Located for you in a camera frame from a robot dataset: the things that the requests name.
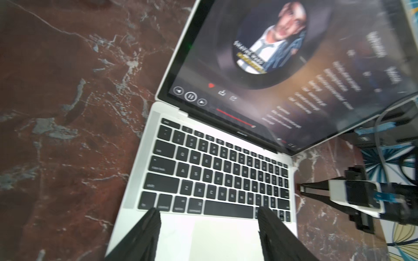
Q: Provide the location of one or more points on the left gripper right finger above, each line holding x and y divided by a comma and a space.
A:
278, 242

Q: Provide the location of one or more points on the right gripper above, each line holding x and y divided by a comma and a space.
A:
400, 200

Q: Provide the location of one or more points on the silver laptop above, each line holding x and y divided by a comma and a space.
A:
250, 85

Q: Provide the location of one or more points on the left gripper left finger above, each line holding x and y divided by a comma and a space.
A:
140, 244

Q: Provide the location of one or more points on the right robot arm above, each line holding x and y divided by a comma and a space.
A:
393, 130

